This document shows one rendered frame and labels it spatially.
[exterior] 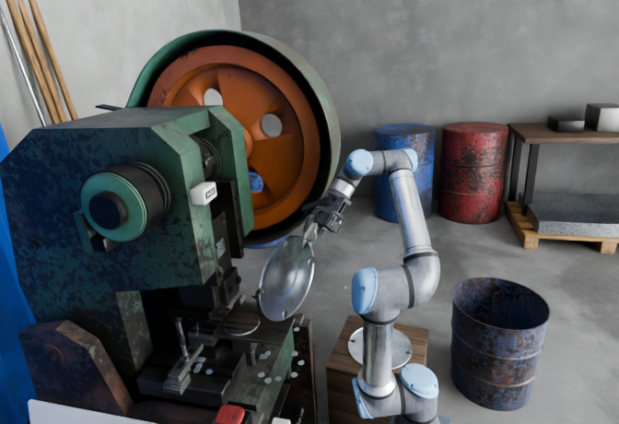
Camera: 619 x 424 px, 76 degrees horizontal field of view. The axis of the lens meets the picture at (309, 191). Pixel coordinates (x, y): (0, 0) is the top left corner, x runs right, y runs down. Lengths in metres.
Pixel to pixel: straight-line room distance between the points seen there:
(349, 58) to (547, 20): 1.84
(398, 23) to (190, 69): 3.05
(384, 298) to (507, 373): 1.17
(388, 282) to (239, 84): 0.89
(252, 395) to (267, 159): 0.82
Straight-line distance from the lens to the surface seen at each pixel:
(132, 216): 1.01
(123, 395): 1.56
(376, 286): 1.06
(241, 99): 1.53
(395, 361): 1.92
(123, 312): 1.40
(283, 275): 1.36
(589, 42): 4.60
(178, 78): 1.60
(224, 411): 1.23
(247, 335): 1.40
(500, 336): 2.01
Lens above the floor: 1.65
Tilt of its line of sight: 20 degrees down
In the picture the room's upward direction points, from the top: 4 degrees counter-clockwise
